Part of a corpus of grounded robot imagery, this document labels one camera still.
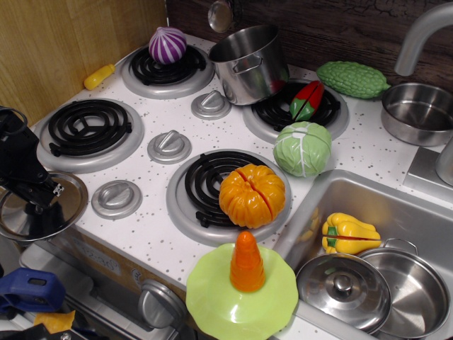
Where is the grey stove knob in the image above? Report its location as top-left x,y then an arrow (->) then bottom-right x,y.
147,130 -> 192,164
191,90 -> 231,120
91,180 -> 142,220

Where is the grey stove knob top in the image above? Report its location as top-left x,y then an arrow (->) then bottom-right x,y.
191,90 -> 231,120

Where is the red toy chili pepper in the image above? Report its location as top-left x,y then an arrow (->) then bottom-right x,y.
289,81 -> 324,122

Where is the steel lid in sink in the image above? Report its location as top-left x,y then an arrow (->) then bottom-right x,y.
297,254 -> 391,334

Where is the orange toy pumpkin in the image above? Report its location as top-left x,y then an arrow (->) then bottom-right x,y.
219,164 -> 286,229

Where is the purple striped toy onion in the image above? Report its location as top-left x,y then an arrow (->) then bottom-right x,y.
149,27 -> 187,64

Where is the small steel pot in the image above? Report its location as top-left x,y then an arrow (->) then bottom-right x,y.
381,83 -> 452,147

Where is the light green plastic plate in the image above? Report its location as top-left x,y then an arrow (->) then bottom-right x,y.
186,243 -> 299,339

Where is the stove burner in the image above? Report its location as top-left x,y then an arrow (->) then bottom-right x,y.
166,149 -> 292,247
120,45 -> 214,100
35,98 -> 144,174
243,79 -> 350,144

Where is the grey oven front knob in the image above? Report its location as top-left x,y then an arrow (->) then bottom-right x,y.
138,279 -> 188,329

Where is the green toy bitter gourd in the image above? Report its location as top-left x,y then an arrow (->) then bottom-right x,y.
316,61 -> 391,99

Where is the grey stove knob bottom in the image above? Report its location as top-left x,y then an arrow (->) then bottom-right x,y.
91,180 -> 142,220

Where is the orange toy carrot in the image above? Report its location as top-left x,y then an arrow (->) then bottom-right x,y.
229,232 -> 265,293

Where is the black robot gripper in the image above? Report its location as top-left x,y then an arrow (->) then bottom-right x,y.
1,106 -> 64,209

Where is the steel lid with knob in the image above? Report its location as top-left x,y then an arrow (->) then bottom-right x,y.
1,171 -> 88,244

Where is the front left stove burner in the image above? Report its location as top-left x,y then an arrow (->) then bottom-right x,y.
35,98 -> 144,174

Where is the back left stove burner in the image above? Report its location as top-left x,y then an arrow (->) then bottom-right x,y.
120,45 -> 214,100

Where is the blue clamp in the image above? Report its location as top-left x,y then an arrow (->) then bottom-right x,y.
1,268 -> 66,313

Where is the hanging steel ladle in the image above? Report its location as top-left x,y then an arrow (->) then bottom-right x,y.
207,0 -> 234,33

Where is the grey stove knob middle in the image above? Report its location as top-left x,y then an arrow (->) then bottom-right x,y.
147,130 -> 192,164

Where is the silver faucet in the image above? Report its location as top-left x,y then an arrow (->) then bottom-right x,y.
394,2 -> 452,186

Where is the steel sink basin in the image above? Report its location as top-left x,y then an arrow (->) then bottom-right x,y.
274,169 -> 453,340

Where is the front right stove burner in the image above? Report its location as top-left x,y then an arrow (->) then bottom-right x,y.
166,149 -> 292,247

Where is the yellow toy bell pepper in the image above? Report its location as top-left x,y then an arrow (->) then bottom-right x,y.
321,212 -> 382,255

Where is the steel pan in sink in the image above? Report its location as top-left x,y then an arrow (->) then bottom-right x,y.
359,238 -> 451,339

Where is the green toy cabbage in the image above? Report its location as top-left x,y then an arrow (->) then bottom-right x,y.
273,121 -> 332,178

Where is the yellow cloth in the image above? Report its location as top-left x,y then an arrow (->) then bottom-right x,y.
33,310 -> 76,334

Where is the back right stove burner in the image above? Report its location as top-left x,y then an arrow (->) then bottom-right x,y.
243,79 -> 350,144

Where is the tall steel pot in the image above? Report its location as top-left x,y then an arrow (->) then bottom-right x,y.
208,25 -> 289,106

